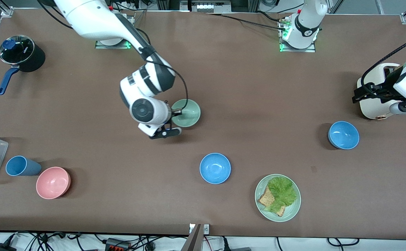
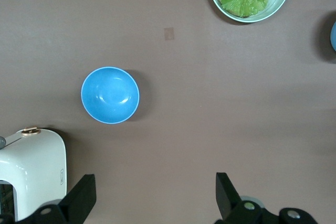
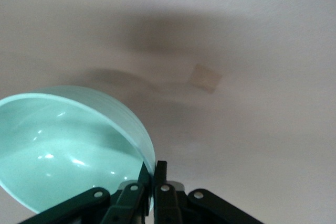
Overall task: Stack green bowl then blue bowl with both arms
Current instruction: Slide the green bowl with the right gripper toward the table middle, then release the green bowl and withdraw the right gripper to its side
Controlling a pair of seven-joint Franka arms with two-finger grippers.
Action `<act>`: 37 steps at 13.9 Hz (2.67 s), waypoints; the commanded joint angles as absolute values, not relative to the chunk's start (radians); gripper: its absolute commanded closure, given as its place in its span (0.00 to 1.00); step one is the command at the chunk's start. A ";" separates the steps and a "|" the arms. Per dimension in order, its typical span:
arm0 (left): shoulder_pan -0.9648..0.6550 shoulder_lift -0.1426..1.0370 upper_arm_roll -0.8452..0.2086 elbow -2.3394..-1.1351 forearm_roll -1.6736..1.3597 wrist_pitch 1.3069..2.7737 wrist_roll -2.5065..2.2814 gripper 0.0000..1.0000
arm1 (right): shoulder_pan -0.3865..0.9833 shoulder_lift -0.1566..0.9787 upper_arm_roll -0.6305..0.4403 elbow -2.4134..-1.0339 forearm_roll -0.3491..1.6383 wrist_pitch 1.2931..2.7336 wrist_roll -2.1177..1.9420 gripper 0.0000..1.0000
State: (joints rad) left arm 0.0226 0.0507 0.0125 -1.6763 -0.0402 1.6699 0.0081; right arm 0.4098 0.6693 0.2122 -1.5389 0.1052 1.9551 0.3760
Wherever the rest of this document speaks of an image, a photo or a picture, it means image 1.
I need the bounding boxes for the green bowl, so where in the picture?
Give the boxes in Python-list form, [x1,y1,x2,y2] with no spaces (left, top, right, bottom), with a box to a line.
[171,99,201,128]

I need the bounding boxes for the blue bowl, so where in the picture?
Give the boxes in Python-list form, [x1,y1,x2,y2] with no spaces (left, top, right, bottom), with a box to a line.
[200,153,231,184]
[328,121,360,150]

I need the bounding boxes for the pink bowl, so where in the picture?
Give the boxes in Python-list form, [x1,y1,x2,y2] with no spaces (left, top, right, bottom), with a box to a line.
[36,167,72,200]

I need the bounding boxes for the white toaster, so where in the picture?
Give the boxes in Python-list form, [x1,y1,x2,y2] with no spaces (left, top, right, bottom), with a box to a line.
[357,63,404,120]

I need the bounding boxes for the grey metal pole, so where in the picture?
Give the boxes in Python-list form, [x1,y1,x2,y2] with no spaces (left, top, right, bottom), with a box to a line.
[181,224,203,251]

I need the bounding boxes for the red black power strip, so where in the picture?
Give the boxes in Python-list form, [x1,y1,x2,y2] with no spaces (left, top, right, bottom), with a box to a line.
[105,238,131,251]

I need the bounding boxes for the brown bread slice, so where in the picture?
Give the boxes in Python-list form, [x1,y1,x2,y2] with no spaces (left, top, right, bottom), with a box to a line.
[258,186,286,217]

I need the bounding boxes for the green lettuce leaf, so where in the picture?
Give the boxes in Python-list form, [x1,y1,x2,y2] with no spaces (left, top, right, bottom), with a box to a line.
[264,176,298,214]

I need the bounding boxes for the blue cup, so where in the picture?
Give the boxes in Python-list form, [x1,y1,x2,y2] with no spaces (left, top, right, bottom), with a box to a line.
[6,155,42,177]

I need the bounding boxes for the pale green plate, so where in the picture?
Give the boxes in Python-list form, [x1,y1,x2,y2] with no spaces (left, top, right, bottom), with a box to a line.
[255,174,301,222]

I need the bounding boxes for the glass lid blue knob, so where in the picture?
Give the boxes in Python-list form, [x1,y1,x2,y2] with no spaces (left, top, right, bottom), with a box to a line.
[0,35,35,65]

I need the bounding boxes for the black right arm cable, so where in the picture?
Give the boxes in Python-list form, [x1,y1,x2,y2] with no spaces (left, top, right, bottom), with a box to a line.
[133,27,189,114]

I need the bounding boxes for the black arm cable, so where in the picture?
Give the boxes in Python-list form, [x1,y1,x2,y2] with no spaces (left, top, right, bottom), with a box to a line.
[133,27,189,114]
[361,32,406,92]

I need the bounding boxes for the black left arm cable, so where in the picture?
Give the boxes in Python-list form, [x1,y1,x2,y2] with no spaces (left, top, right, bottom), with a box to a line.
[361,32,406,92]

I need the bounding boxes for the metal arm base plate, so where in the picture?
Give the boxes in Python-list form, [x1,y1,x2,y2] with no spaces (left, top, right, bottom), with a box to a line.
[95,38,131,50]
[279,16,316,53]

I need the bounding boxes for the small white bracket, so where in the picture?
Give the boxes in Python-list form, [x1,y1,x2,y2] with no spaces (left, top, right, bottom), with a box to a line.
[189,224,210,234]

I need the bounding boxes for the black cable on table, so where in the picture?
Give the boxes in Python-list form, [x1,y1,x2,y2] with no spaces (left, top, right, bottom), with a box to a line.
[206,13,288,32]

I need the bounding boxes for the black pot blue handle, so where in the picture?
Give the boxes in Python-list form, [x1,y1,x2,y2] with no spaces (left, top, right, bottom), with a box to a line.
[0,35,46,95]

